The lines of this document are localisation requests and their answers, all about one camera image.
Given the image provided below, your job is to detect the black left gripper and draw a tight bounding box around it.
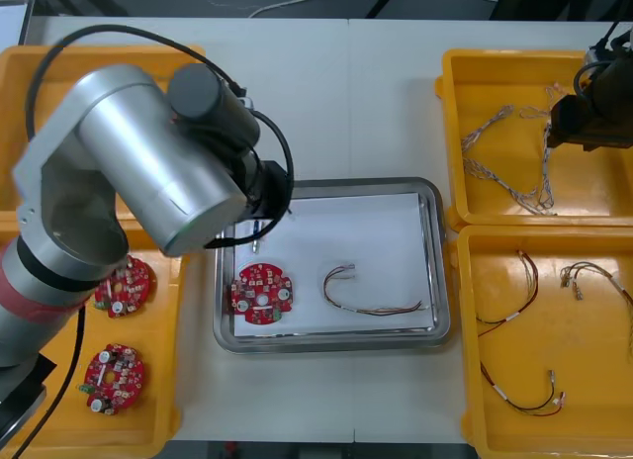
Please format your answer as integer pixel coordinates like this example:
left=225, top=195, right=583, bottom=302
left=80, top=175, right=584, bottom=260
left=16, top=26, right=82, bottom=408
left=244, top=151, right=294, bottom=223

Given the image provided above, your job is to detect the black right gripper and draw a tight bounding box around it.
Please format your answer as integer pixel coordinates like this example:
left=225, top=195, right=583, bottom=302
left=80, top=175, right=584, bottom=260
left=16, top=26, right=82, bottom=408
left=549, top=93, right=633, bottom=152

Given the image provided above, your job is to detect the round red circuit board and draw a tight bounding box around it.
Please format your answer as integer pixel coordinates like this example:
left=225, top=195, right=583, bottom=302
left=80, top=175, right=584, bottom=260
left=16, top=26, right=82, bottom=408
left=92, top=254, right=158, bottom=321
left=76, top=343, right=147, bottom=416
left=229, top=262, right=297, bottom=327

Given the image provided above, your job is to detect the multicolour wire harness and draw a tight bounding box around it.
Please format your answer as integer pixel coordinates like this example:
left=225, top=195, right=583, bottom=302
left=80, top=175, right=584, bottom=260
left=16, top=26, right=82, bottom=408
left=321, top=263, right=427, bottom=316
left=559, top=260, right=633, bottom=361

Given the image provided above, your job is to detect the steel tray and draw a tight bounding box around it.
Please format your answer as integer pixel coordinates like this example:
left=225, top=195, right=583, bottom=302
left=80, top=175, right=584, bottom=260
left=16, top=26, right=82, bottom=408
left=0, top=0, right=37, bottom=47
left=213, top=176, right=452, bottom=355

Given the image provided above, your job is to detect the yellow-orange plastic bin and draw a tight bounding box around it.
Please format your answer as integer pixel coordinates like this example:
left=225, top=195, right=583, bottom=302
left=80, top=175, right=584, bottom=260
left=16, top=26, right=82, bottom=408
left=0, top=226, right=194, bottom=455
left=434, top=47, right=633, bottom=229
left=0, top=45, right=209, bottom=230
left=447, top=225, right=633, bottom=459

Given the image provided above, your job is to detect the white paper sheet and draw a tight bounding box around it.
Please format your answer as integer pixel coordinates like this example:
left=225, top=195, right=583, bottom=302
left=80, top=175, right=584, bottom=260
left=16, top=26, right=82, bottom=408
left=232, top=192, right=437, bottom=339
left=0, top=1, right=29, bottom=45

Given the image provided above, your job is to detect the black equipment base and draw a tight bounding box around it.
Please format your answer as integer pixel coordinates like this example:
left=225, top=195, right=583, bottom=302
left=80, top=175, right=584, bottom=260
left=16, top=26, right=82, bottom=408
left=487, top=0, right=565, bottom=23

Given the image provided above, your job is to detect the black stand leg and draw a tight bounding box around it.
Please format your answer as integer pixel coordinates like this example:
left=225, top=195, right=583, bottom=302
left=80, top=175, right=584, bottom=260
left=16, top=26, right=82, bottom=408
left=363, top=0, right=419, bottom=20

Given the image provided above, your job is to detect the white floor cable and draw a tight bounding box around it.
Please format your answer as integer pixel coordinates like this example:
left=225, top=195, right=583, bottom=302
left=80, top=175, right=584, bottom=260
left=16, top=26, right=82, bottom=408
left=248, top=0, right=387, bottom=19

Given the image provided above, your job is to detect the red and black wire harness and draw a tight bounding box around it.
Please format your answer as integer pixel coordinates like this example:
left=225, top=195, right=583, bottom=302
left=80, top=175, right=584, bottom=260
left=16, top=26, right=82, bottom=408
left=479, top=360, right=568, bottom=418
left=475, top=250, right=540, bottom=339

